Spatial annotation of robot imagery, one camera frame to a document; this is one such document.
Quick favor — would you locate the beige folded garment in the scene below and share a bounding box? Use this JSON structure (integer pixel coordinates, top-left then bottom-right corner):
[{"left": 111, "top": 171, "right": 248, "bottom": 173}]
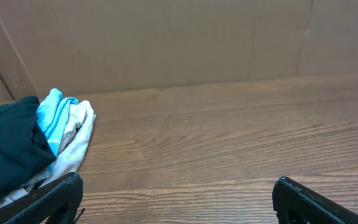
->
[{"left": 0, "top": 100, "right": 96, "bottom": 208}]

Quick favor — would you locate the brown cardboard backboard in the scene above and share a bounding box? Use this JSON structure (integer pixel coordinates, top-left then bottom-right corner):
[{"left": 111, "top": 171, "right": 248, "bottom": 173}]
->
[{"left": 0, "top": 0, "right": 358, "bottom": 99}]

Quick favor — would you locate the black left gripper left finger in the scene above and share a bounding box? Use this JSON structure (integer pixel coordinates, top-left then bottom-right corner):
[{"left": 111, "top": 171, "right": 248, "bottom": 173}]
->
[{"left": 0, "top": 172, "right": 83, "bottom": 224}]

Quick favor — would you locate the black folded garment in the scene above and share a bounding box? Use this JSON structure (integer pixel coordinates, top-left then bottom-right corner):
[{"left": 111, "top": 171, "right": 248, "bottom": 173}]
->
[{"left": 0, "top": 96, "right": 56, "bottom": 199}]

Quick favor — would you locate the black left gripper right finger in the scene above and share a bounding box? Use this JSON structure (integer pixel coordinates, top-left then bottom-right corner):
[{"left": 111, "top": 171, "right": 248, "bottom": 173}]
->
[{"left": 272, "top": 177, "right": 358, "bottom": 224}]

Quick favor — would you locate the light blue folded garment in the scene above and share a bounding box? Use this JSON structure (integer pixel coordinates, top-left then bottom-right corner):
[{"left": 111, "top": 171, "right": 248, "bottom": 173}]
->
[{"left": 36, "top": 88, "right": 78, "bottom": 156}]

